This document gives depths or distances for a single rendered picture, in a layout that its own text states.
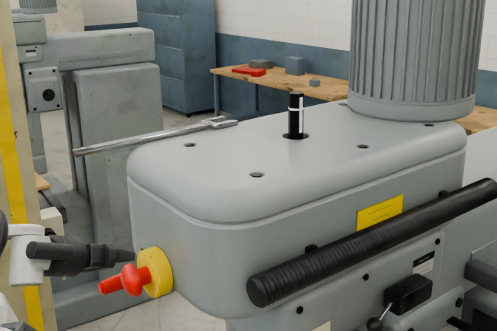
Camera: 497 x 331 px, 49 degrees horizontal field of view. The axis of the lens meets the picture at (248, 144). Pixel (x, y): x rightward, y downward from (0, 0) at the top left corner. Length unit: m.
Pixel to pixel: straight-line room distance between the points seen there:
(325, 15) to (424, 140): 5.91
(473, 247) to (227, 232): 0.54
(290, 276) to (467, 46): 0.45
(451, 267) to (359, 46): 0.39
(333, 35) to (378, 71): 5.74
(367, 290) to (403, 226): 0.12
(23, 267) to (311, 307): 0.67
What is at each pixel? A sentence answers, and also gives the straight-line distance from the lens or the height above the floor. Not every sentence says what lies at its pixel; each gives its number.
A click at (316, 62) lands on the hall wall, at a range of 6.81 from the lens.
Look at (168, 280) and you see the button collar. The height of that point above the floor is 1.76.
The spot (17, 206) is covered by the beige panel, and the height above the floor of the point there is 1.19.
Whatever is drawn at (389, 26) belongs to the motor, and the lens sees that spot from 0.84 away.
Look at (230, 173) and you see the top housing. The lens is 0.63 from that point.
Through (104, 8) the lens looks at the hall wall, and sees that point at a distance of 10.38.
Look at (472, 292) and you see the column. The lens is 1.15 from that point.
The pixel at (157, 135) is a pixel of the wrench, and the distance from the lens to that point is 0.76.
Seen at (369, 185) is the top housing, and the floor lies 1.85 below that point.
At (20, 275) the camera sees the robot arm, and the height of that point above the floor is 1.54.
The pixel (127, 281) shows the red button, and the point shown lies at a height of 1.77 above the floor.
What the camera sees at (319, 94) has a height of 0.88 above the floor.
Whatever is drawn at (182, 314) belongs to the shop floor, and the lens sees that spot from 3.73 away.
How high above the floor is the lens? 2.11
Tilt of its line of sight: 18 degrees down
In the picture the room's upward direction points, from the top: 1 degrees counter-clockwise
